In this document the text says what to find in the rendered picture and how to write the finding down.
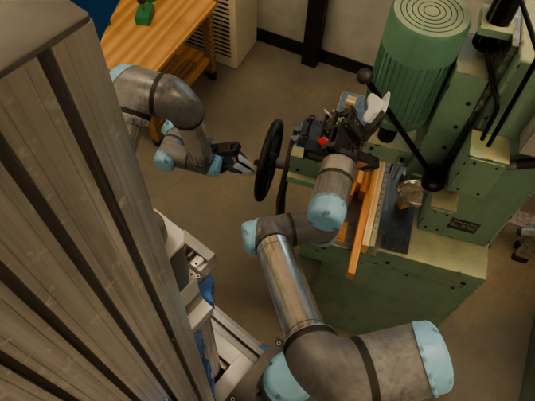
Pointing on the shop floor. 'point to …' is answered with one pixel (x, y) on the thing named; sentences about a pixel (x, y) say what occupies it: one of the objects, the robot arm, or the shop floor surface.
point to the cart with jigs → (162, 40)
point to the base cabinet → (379, 295)
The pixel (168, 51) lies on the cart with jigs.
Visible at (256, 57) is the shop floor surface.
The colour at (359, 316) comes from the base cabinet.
